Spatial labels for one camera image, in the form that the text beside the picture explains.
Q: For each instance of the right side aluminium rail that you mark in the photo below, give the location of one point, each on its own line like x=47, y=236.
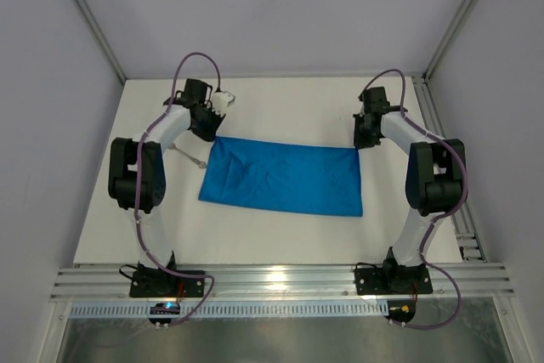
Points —
x=446, y=157

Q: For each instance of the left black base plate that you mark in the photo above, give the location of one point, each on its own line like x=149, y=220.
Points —
x=155, y=283

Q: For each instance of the slotted grey cable duct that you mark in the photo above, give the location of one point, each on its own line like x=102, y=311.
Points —
x=235, y=309

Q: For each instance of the left black controller board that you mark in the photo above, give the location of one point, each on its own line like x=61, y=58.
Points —
x=164, y=313

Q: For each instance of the left aluminium frame post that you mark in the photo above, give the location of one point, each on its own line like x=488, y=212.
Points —
x=94, y=28

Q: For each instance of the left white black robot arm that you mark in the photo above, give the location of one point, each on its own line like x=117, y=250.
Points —
x=137, y=176

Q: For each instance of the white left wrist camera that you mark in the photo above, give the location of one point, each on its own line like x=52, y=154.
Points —
x=221, y=101

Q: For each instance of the silver fork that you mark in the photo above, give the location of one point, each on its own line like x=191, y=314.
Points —
x=201, y=164

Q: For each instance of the blue cloth napkin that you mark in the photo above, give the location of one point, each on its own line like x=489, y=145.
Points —
x=316, y=180

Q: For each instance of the aluminium frame post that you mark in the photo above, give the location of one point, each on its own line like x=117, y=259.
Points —
x=452, y=31
x=94, y=28

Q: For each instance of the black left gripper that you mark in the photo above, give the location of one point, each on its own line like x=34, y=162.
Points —
x=206, y=121

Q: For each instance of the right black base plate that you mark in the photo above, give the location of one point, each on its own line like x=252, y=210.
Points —
x=378, y=280

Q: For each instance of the aluminium front rail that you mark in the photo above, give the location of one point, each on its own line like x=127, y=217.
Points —
x=273, y=282

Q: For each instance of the black controller board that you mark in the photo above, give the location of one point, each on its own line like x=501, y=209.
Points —
x=164, y=313
x=400, y=313

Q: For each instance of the right aluminium frame post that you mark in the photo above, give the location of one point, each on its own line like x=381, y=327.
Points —
x=452, y=31

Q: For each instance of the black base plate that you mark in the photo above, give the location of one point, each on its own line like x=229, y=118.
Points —
x=155, y=283
x=378, y=280

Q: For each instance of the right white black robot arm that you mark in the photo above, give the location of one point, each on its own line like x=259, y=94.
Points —
x=433, y=189

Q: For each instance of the aluminium rail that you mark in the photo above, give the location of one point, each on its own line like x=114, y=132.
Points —
x=446, y=157
x=273, y=282

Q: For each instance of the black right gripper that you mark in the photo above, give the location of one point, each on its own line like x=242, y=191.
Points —
x=364, y=130

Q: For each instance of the right black controller board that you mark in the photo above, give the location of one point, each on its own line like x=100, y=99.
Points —
x=400, y=313

